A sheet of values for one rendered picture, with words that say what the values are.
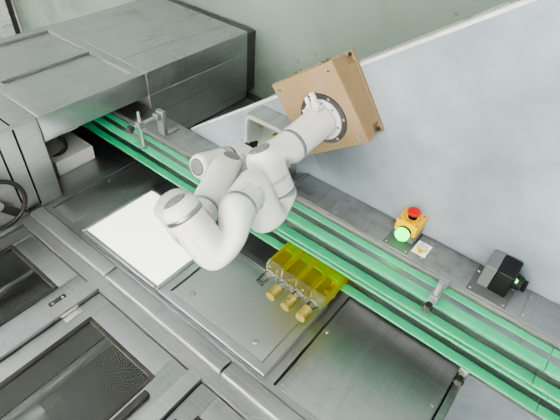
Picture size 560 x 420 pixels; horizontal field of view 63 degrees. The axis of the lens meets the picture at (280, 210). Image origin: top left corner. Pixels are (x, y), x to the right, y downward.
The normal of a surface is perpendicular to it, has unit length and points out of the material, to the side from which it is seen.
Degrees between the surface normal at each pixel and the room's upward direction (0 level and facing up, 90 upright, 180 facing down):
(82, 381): 90
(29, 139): 90
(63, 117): 90
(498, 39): 0
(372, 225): 90
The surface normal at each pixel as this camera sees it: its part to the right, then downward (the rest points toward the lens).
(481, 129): -0.62, 0.50
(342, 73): 0.67, -0.07
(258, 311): 0.06, -0.74
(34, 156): 0.78, 0.46
